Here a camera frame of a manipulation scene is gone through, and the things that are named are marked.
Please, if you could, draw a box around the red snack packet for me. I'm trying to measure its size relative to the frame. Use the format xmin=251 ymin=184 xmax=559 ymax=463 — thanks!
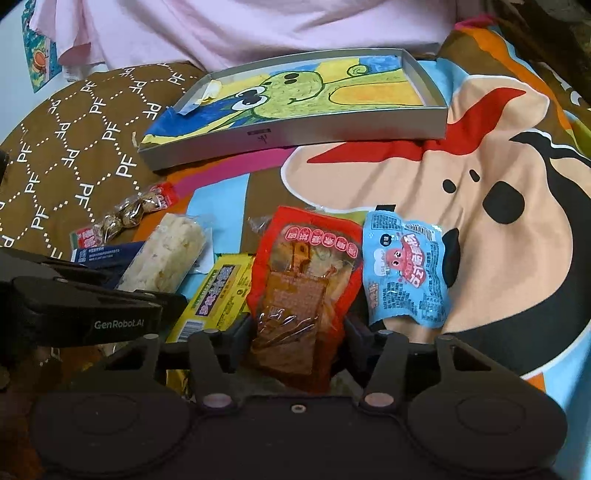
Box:
xmin=246 ymin=206 xmax=364 ymax=393

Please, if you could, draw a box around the shallow grey box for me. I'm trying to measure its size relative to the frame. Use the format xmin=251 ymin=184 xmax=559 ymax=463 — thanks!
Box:
xmin=137 ymin=46 xmax=450 ymax=172

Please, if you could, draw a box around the clear peanut packet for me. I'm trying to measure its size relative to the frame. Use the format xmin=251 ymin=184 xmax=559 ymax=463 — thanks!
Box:
xmin=70 ymin=182 xmax=181 ymax=250

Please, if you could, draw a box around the pale tape strip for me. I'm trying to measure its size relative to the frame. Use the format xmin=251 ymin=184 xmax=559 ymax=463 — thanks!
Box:
xmin=178 ymin=79 xmax=221 ymax=116

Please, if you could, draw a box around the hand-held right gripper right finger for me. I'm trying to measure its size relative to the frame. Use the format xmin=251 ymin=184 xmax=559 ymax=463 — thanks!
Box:
xmin=344 ymin=315 xmax=497 ymax=411

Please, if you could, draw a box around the blue orange printed cloth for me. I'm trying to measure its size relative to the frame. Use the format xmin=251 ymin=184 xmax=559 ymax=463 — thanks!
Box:
xmin=21 ymin=0 xmax=63 ymax=93

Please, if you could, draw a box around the clear rice cake packet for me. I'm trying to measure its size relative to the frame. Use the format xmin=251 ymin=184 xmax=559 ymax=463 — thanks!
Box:
xmin=117 ymin=213 xmax=215 ymax=294

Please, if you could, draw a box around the dark blue box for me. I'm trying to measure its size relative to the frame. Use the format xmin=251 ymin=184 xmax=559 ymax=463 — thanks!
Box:
xmin=71 ymin=241 xmax=146 ymax=289

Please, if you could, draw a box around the brown patterned pillow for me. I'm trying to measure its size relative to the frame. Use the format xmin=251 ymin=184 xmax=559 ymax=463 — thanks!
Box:
xmin=0 ymin=62 xmax=204 ymax=259

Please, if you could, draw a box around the printed cartoon blanket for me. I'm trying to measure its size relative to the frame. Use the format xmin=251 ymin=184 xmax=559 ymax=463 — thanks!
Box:
xmin=134 ymin=14 xmax=591 ymax=480

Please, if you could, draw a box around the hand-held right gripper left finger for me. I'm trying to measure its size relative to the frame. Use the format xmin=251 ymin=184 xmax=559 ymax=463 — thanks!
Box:
xmin=104 ymin=315 xmax=254 ymax=412

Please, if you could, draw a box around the light blue snack packet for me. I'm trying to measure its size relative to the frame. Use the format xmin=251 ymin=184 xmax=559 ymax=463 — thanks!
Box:
xmin=361 ymin=210 xmax=451 ymax=329

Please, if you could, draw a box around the dark patterned cloth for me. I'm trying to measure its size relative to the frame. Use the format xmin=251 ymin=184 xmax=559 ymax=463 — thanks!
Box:
xmin=489 ymin=0 xmax=591 ymax=104

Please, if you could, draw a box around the yellow snack packet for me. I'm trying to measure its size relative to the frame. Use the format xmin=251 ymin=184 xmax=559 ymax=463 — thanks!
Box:
xmin=165 ymin=253 xmax=256 ymax=344

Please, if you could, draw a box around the pink shirt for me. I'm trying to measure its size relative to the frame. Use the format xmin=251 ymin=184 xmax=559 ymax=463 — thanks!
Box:
xmin=28 ymin=0 xmax=462 ymax=75

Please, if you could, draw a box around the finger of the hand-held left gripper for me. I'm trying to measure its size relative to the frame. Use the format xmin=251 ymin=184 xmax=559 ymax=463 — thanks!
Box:
xmin=134 ymin=290 xmax=188 ymax=329

